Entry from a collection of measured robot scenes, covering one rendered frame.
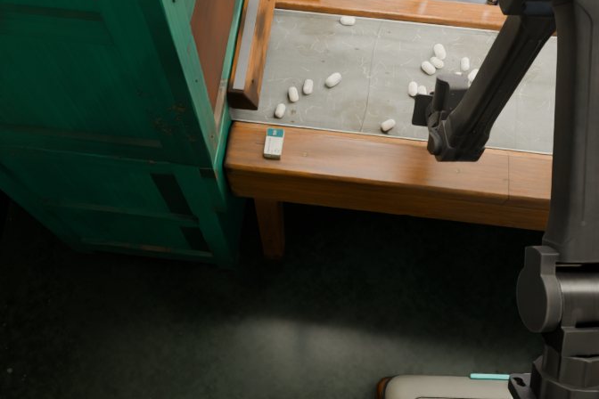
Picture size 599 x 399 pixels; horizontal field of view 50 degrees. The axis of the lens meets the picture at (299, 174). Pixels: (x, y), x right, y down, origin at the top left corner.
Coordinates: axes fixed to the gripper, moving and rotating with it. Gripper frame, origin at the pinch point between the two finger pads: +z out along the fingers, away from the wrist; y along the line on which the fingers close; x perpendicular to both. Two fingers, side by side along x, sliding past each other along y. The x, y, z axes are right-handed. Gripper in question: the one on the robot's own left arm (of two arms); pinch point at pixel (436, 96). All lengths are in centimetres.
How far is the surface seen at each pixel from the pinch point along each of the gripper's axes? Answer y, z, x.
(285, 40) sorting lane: 33.6, 15.6, -4.0
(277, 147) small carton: 31.1, -9.2, 11.5
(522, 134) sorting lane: -20.2, 2.9, 7.3
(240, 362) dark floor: 40, 15, 94
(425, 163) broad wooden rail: 0.5, -6.8, 12.2
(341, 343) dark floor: 10, 22, 88
